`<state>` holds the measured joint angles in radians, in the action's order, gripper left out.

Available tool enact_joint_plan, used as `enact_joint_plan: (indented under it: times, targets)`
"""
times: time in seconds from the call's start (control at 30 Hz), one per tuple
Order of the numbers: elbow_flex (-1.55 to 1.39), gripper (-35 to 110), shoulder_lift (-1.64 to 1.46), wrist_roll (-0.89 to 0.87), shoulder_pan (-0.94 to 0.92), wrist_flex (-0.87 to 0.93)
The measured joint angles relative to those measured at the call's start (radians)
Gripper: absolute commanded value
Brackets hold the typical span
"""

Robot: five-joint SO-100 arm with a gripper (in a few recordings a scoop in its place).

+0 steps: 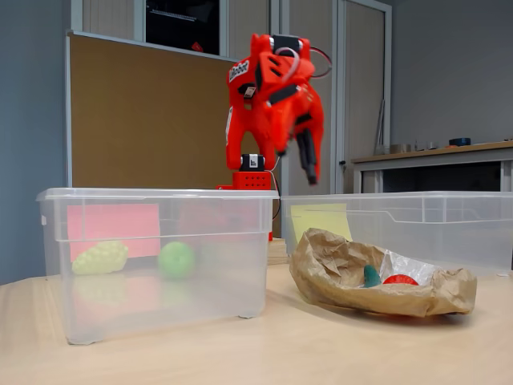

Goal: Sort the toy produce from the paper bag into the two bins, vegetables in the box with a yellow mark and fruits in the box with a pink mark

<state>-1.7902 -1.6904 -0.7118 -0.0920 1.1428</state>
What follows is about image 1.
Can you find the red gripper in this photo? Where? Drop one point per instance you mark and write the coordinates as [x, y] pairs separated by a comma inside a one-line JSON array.
[[303, 117]]

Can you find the dark green toy cucumber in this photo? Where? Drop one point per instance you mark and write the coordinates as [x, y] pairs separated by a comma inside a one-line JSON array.
[[371, 277]]

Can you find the green toy apple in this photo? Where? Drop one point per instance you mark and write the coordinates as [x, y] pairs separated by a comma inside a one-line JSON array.
[[176, 260]]

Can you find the red toy tomato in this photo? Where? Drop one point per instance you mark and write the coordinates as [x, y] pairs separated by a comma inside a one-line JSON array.
[[401, 280]]

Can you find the light green toy grapes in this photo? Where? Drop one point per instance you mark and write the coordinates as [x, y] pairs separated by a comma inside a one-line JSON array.
[[100, 258]]

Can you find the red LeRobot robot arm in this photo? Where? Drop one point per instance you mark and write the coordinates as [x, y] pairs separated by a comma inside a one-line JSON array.
[[240, 120]]

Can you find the clear plastic bin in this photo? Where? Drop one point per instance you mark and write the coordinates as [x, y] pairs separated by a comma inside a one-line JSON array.
[[441, 240], [160, 305]]

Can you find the yellow sticky note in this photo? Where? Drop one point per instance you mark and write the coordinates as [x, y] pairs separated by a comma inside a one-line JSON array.
[[316, 218]]

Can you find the orange clamp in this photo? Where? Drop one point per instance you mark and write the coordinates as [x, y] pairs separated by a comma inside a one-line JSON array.
[[226, 187]]

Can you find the grey tape roll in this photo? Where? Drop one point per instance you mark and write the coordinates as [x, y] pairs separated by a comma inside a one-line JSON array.
[[401, 148]]

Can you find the grey shutter cabinet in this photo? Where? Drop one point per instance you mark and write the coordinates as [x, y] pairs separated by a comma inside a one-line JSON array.
[[360, 40]]

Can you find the crumpled brown paper bag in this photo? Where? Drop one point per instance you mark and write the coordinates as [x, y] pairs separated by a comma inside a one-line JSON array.
[[340, 272]]

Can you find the wooden top side desk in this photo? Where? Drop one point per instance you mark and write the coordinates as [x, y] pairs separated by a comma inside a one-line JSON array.
[[441, 156]]

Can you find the brown cork board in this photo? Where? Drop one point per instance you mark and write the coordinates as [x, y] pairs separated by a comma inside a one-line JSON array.
[[140, 120]]

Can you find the blue tape roll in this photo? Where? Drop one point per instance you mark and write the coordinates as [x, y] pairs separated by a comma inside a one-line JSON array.
[[459, 141]]

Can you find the pink sticky note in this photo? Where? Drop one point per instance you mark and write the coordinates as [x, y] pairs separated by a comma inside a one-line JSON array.
[[112, 224]]

